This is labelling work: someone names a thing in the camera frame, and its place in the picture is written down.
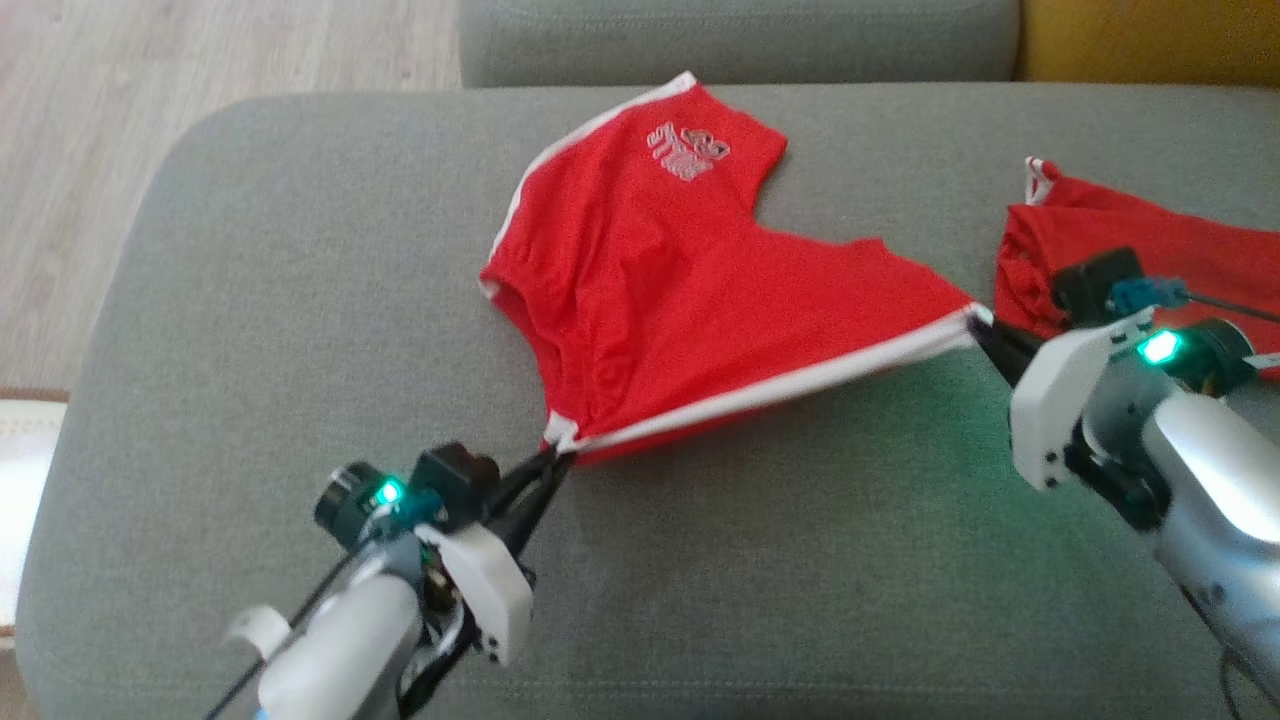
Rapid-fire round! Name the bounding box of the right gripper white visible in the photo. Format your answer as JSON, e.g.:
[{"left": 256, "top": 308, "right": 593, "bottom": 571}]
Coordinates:
[{"left": 968, "top": 308, "right": 1162, "bottom": 492}]

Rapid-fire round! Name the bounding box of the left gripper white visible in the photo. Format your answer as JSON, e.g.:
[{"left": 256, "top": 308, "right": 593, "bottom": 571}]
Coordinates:
[{"left": 415, "top": 449, "right": 577, "bottom": 667}]

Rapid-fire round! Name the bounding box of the red white basketball jersey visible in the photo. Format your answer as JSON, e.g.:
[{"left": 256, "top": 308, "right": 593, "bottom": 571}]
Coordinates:
[{"left": 994, "top": 156, "right": 1280, "bottom": 382}]

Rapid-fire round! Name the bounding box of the red mesh shorts white trim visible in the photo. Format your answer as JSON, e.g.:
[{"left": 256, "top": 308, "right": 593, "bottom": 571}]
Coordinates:
[{"left": 478, "top": 71, "right": 993, "bottom": 467}]

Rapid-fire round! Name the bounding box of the grey fabric sofa seat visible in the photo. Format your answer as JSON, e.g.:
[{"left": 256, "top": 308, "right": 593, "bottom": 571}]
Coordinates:
[{"left": 14, "top": 83, "right": 1280, "bottom": 720}]

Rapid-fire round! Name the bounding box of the mustard yellow cushion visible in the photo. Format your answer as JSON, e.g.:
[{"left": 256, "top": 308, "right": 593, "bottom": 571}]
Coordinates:
[{"left": 1017, "top": 0, "right": 1280, "bottom": 87}]

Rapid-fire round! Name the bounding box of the grey sofa back cushion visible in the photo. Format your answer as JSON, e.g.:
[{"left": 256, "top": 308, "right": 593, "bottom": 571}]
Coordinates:
[{"left": 457, "top": 0, "right": 1022, "bottom": 90}]

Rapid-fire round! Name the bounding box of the white rug brown edge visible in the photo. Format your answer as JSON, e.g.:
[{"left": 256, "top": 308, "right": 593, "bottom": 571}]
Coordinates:
[{"left": 0, "top": 388, "right": 70, "bottom": 643}]

